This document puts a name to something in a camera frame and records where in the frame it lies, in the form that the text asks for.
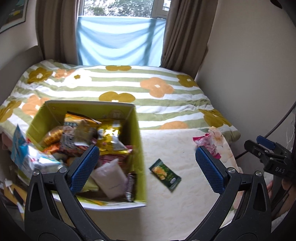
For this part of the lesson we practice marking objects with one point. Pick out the dark green cracker packet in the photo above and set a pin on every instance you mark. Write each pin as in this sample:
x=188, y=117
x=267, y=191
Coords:
x=168, y=177

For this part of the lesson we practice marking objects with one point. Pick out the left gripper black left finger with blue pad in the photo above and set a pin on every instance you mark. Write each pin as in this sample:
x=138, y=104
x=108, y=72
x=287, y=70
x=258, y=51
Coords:
x=52, y=210

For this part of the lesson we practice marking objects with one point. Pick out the framed wall picture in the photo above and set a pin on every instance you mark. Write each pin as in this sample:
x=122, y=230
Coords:
x=13, y=13

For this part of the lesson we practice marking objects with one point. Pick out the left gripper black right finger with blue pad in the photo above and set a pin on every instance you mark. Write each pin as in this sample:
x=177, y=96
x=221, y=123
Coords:
x=242, y=211

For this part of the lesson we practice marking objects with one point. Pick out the brown curtain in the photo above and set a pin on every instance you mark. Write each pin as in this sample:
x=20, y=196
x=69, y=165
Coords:
x=187, y=31
x=56, y=23

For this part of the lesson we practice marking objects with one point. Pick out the white pouch in box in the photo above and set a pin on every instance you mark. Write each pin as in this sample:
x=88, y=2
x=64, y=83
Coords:
x=111, y=179

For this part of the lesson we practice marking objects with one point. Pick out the window frame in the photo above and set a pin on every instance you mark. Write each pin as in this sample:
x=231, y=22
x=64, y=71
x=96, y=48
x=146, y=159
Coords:
x=157, y=9

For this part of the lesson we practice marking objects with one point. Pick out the brown right curtain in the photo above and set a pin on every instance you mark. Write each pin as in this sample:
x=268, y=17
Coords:
x=187, y=31

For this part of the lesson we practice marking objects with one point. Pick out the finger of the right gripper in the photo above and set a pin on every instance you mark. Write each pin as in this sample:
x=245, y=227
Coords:
x=265, y=142

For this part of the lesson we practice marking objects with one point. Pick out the brown left curtain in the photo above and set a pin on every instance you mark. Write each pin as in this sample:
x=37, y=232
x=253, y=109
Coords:
x=56, y=23

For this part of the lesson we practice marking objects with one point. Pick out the grey headboard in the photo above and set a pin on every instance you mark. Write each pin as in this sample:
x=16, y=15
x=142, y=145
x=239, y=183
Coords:
x=13, y=70

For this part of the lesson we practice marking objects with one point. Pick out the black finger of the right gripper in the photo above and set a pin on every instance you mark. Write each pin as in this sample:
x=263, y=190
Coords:
x=258, y=150

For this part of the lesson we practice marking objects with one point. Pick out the light blue hanging cloth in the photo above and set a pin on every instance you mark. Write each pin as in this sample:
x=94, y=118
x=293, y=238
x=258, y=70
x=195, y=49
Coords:
x=119, y=40

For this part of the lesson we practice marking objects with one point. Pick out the floral striped quilt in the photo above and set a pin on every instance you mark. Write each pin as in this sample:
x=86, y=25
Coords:
x=164, y=99

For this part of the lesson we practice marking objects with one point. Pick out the person's hand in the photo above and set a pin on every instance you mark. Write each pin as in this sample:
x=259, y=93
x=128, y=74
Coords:
x=282, y=197

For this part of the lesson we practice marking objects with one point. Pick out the gold foil snack bag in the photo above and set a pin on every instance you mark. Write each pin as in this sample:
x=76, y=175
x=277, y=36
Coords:
x=108, y=137

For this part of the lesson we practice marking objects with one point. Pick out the pink strawberry snack bag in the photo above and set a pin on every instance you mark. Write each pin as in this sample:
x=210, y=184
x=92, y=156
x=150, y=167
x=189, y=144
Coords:
x=208, y=142

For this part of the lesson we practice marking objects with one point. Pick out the blue snowman snack bag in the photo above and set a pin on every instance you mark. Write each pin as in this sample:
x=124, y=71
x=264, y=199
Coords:
x=28, y=158

